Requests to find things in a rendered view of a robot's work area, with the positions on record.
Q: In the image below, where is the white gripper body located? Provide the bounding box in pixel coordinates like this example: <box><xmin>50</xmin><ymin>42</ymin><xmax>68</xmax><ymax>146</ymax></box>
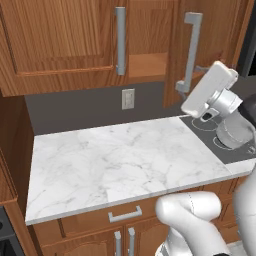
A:
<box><xmin>180</xmin><ymin>60</ymin><xmax>240</xmax><ymax>118</ymax></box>

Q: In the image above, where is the wooden base drawer run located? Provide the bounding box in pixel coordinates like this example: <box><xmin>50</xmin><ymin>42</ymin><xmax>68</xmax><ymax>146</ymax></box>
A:
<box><xmin>201</xmin><ymin>175</ymin><xmax>248</xmax><ymax>245</ymax></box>

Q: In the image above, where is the grey drawer handle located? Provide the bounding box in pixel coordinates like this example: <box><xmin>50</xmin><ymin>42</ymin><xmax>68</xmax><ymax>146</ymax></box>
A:
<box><xmin>107</xmin><ymin>205</ymin><xmax>144</xmax><ymax>224</ymax></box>

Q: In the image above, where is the narrow wooden wall cabinet door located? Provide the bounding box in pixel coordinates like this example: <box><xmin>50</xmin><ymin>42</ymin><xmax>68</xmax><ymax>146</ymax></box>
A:
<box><xmin>162</xmin><ymin>0</ymin><xmax>255</xmax><ymax>110</ymax></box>

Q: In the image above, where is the wooden drawer front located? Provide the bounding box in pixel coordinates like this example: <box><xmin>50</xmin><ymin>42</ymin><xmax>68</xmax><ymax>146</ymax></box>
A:
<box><xmin>59</xmin><ymin>197</ymin><xmax>162</xmax><ymax>238</ymax></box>

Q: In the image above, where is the white wall socket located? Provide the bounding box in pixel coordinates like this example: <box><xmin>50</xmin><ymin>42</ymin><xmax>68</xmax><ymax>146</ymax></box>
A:
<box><xmin>121</xmin><ymin>87</ymin><xmax>136</xmax><ymax>111</ymax></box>

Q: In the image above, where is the black appliance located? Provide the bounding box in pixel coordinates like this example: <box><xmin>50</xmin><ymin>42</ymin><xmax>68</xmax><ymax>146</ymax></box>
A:
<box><xmin>0</xmin><ymin>205</ymin><xmax>26</xmax><ymax>256</ymax></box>

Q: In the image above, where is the wide wooden wall cabinet door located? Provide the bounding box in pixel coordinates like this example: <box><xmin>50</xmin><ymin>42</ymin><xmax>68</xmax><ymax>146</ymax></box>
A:
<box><xmin>0</xmin><ymin>0</ymin><xmax>130</xmax><ymax>98</ymax></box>

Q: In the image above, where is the wooden base cabinet door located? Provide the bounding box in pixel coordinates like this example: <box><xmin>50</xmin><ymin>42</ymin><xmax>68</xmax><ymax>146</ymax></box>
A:
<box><xmin>39</xmin><ymin>227</ymin><xmax>125</xmax><ymax>256</ymax></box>
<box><xmin>124</xmin><ymin>217</ymin><xmax>174</xmax><ymax>256</ymax></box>

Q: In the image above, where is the grey bracket door handle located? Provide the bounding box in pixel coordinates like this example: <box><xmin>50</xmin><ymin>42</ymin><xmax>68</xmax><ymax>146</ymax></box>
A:
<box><xmin>175</xmin><ymin>11</ymin><xmax>204</xmax><ymax>101</ymax></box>

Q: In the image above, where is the tall wooden cabinet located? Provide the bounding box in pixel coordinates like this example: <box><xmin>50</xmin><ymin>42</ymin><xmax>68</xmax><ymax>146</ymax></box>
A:
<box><xmin>0</xmin><ymin>90</ymin><xmax>39</xmax><ymax>256</ymax></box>

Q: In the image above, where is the grey base door handle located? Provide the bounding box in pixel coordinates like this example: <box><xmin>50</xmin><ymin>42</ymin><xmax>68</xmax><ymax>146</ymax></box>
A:
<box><xmin>113</xmin><ymin>230</ymin><xmax>123</xmax><ymax>256</ymax></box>
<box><xmin>127</xmin><ymin>226</ymin><xmax>137</xmax><ymax>256</ymax></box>

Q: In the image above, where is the straight grey door handle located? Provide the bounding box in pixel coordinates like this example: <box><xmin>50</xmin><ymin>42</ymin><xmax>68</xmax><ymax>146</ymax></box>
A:
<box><xmin>114</xmin><ymin>6</ymin><xmax>127</xmax><ymax>77</ymax></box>

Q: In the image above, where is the black range hood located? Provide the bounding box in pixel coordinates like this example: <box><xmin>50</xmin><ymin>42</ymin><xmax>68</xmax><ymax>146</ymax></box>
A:
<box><xmin>235</xmin><ymin>0</ymin><xmax>256</xmax><ymax>78</ymax></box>

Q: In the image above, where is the dark grey hob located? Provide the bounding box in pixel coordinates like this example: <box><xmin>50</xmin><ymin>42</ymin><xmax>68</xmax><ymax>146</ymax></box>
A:
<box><xmin>179</xmin><ymin>113</ymin><xmax>256</xmax><ymax>165</ymax></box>

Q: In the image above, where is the silver pot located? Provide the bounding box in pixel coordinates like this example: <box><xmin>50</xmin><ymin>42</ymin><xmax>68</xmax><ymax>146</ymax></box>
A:
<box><xmin>215</xmin><ymin>111</ymin><xmax>256</xmax><ymax>150</ymax></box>

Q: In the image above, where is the wooden wall cabinet carcass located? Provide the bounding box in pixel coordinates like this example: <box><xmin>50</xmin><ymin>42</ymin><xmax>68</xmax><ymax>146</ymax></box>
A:
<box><xmin>127</xmin><ymin>0</ymin><xmax>169</xmax><ymax>83</ymax></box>

